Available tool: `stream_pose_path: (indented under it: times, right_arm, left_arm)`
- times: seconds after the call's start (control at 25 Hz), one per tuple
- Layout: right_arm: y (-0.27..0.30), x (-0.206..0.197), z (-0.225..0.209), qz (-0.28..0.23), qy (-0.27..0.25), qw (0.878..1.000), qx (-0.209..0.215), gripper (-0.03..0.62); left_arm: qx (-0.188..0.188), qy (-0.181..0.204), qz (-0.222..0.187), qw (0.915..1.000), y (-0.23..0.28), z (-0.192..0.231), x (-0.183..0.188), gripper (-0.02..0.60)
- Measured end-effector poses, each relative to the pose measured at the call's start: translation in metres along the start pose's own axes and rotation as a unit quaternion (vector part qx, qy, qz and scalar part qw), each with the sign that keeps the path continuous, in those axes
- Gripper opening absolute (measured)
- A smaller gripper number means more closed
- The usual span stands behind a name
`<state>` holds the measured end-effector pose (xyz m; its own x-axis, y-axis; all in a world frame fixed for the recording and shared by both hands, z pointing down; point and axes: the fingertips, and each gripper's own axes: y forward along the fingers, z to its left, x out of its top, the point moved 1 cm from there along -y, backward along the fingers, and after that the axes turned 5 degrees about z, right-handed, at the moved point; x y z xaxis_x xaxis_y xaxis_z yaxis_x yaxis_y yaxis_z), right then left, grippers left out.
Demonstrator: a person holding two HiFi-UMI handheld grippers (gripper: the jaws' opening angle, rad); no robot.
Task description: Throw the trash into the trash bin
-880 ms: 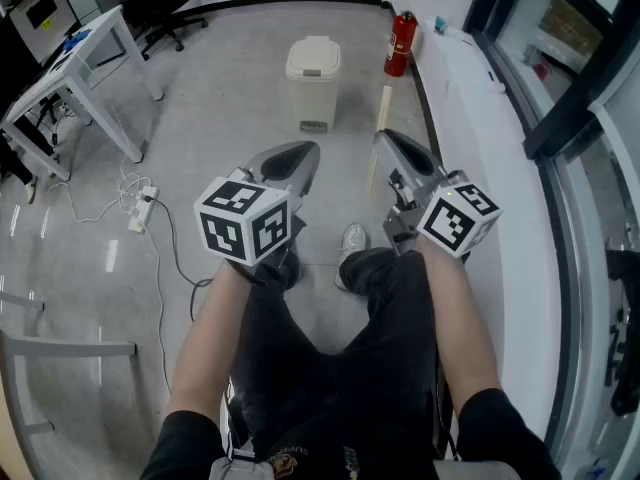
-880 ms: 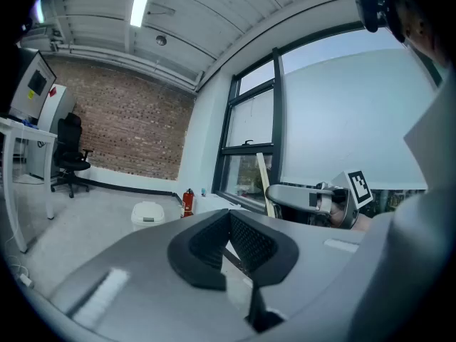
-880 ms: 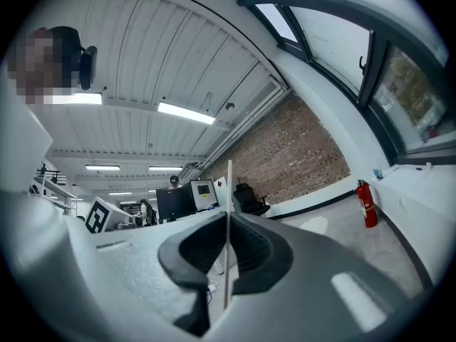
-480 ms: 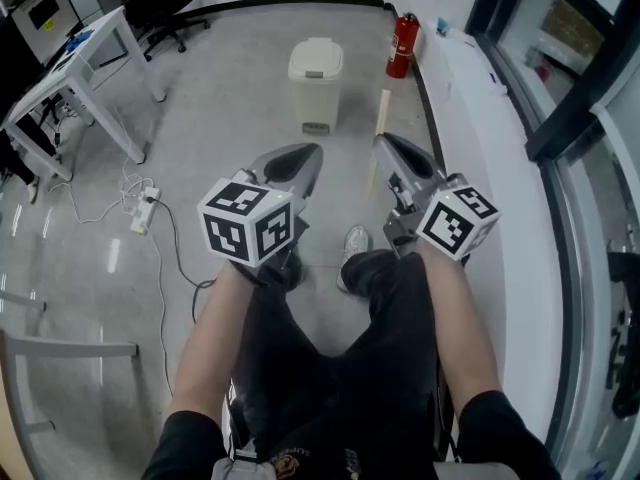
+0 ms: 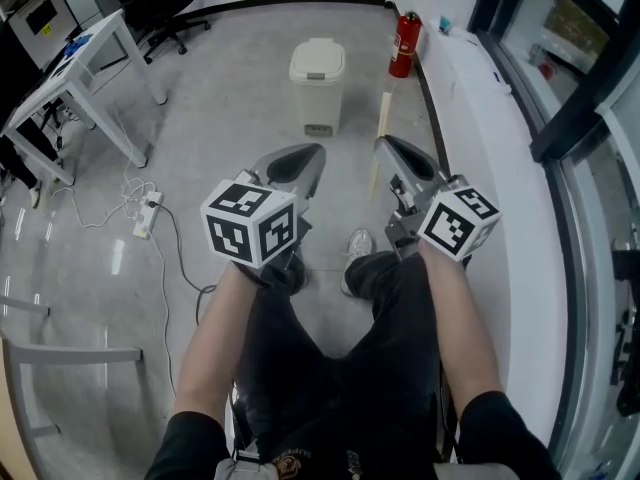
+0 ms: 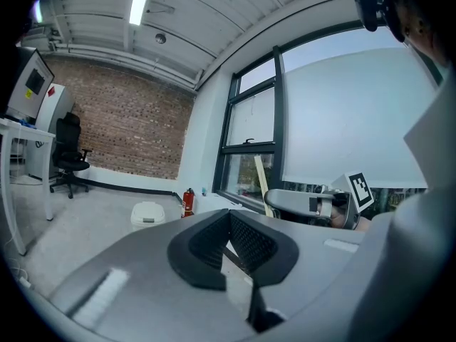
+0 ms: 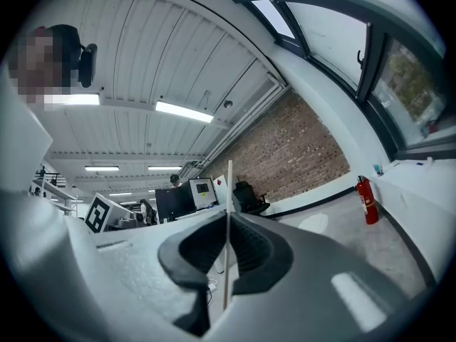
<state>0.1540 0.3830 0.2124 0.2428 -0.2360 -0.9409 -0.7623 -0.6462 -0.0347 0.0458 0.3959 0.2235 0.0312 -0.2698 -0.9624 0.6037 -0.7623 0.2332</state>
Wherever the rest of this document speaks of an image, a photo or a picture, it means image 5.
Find black window frame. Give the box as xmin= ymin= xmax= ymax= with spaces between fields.
xmin=467 ymin=0 xmax=640 ymax=164

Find black metal device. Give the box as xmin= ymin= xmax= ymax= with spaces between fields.
xmin=609 ymin=240 xmax=640 ymax=419

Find grey metal table frame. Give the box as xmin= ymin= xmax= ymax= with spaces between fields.
xmin=0 ymin=295 xmax=144 ymax=480

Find red fire extinguisher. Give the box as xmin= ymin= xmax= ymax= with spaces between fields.
xmin=388 ymin=11 xmax=424 ymax=79

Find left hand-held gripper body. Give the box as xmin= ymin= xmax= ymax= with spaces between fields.
xmin=200 ymin=169 xmax=315 ymax=270

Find person's right forearm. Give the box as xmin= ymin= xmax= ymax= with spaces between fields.
xmin=417 ymin=252 xmax=504 ymax=409

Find person's black top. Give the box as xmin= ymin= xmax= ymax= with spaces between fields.
xmin=144 ymin=390 xmax=564 ymax=480

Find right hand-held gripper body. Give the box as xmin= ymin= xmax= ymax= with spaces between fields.
xmin=384 ymin=173 xmax=503 ymax=263

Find black power cable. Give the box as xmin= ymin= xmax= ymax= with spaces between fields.
xmin=148 ymin=198 xmax=217 ymax=325

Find black office chair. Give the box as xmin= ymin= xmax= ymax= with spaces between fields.
xmin=102 ymin=0 xmax=212 ymax=65

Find grey harness strap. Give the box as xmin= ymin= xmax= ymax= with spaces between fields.
xmin=214 ymin=440 xmax=274 ymax=480
xmin=433 ymin=460 xmax=511 ymax=480

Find person's left forearm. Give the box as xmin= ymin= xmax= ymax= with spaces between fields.
xmin=172 ymin=260 xmax=261 ymax=424

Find blue glove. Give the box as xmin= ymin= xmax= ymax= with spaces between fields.
xmin=64 ymin=32 xmax=91 ymax=57

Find white desk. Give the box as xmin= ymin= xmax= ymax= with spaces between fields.
xmin=0 ymin=8 xmax=169 ymax=187

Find person's black trousers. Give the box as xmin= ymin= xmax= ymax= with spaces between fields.
xmin=232 ymin=250 xmax=459 ymax=469

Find white power strip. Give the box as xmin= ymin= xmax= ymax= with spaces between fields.
xmin=132 ymin=191 xmax=165 ymax=241

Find long wooden stick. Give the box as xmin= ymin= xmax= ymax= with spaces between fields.
xmin=368 ymin=91 xmax=392 ymax=202

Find beige pedal trash bin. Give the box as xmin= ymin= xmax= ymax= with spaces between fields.
xmin=288 ymin=37 xmax=347 ymax=137

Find white cable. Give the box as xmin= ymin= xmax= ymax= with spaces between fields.
xmin=49 ymin=112 xmax=157 ymax=230

